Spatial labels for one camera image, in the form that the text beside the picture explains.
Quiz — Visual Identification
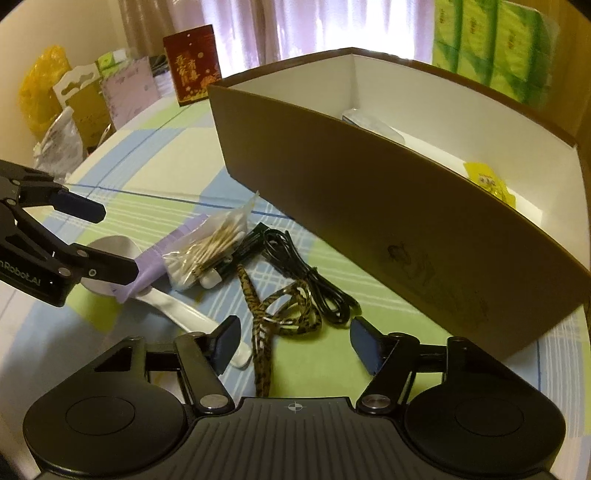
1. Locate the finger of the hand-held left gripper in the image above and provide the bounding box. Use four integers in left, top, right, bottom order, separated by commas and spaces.
9, 208, 139, 292
0, 159, 106, 224

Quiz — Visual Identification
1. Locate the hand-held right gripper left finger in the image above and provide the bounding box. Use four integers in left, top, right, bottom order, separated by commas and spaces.
95, 315, 243, 411

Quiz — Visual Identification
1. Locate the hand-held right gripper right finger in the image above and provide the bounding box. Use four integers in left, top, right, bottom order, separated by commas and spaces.
349, 316, 504, 414

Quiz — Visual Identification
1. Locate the purple packet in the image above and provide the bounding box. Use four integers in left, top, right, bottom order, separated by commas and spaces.
111, 217, 208, 303

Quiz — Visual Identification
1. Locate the white ceramic spoon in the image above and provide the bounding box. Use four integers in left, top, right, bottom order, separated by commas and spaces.
81, 235, 252, 369

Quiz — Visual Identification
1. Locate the black cable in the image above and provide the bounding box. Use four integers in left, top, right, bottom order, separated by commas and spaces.
256, 226, 362, 329

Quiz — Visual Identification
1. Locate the dark green tube white cap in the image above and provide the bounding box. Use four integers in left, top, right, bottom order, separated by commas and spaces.
201, 226, 269, 289

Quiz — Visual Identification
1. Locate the bag of cotton swabs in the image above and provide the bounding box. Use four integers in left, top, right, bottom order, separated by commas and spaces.
161, 190, 262, 292

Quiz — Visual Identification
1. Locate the brown cardboard box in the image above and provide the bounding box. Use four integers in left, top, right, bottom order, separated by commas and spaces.
208, 46, 591, 361

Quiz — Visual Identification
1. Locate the yellow snack packet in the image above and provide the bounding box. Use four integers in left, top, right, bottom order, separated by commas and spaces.
463, 161, 517, 208

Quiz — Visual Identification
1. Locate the checked cloth desktop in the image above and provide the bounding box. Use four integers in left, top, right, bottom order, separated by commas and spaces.
0, 99, 578, 467

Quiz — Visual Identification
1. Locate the white plastic bag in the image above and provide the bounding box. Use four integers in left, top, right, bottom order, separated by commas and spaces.
33, 108, 88, 181

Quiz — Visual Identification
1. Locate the tan carton with white hanger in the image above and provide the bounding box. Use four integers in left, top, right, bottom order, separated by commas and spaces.
53, 62, 114, 148

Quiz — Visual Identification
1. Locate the yellow plastic bag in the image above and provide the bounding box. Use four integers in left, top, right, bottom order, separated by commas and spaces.
18, 45, 72, 139

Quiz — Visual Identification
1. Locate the purple paper bag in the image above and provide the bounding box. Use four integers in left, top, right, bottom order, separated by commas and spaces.
102, 62, 158, 130

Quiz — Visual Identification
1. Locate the white bucket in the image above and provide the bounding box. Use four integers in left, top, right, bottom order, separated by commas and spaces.
150, 54, 174, 97

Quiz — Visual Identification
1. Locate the small green tissue pack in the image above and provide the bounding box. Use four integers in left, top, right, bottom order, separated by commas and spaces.
97, 48, 132, 77

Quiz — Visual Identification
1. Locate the red gift box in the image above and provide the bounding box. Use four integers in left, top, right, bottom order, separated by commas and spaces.
163, 24, 222, 108

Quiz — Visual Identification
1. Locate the pink lace curtain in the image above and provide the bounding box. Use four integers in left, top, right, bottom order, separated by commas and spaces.
117, 0, 437, 65

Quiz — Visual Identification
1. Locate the stack of green tissue packs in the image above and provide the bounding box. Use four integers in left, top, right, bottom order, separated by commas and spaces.
431, 0, 555, 112

